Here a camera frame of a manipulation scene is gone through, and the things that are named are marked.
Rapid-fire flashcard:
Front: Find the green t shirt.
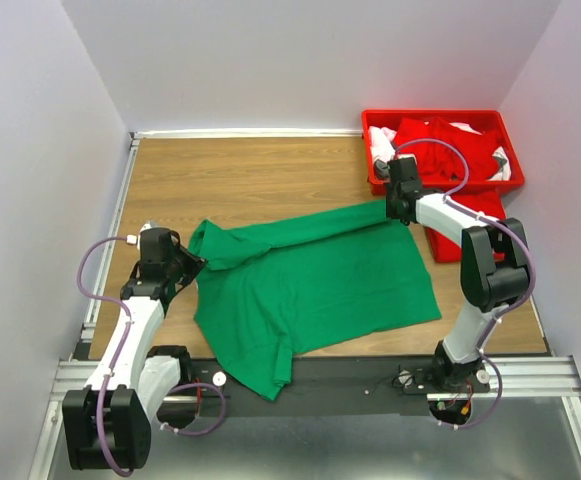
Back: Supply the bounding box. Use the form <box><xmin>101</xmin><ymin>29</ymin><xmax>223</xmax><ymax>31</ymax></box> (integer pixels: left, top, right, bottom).
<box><xmin>189</xmin><ymin>201</ymin><xmax>441</xmax><ymax>401</ymax></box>

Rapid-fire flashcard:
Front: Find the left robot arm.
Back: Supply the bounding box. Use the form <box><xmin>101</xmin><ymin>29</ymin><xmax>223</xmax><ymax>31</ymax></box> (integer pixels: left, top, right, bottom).
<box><xmin>62</xmin><ymin>224</ymin><xmax>206</xmax><ymax>477</ymax></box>

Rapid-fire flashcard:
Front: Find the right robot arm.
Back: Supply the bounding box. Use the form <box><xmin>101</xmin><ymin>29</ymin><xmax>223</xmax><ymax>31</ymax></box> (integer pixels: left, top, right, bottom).
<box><xmin>386</xmin><ymin>156</ymin><xmax>535</xmax><ymax>390</ymax></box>

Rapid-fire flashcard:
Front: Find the grey t shirt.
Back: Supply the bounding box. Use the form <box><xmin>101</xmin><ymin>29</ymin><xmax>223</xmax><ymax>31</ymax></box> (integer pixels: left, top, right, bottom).
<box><xmin>373</xmin><ymin>159</ymin><xmax>389</xmax><ymax>182</ymax></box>

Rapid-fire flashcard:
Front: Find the red t shirt in bin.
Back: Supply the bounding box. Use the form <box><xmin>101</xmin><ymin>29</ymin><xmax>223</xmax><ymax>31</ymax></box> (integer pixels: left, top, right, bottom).
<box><xmin>393</xmin><ymin>116</ymin><xmax>506</xmax><ymax>182</ymax></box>

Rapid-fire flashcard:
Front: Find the white pink t shirt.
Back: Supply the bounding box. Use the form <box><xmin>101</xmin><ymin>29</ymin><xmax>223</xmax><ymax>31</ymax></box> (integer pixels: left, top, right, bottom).
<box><xmin>368</xmin><ymin>126</ymin><xmax>397</xmax><ymax>163</ymax></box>

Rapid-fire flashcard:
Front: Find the red plastic bin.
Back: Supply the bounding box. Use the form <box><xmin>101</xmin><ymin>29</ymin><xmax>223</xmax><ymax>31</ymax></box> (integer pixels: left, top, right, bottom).
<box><xmin>361</xmin><ymin>109</ymin><xmax>525</xmax><ymax>195</ymax></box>

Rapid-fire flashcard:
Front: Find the folded red t shirt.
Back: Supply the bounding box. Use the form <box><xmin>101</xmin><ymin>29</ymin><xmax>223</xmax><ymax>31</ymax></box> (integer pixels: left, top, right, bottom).
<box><xmin>424</xmin><ymin>190</ymin><xmax>506</xmax><ymax>263</ymax></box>

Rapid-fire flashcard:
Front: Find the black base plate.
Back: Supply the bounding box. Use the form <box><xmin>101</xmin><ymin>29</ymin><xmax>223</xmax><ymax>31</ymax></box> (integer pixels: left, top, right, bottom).
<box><xmin>220</xmin><ymin>355</ymin><xmax>491</xmax><ymax>417</ymax></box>

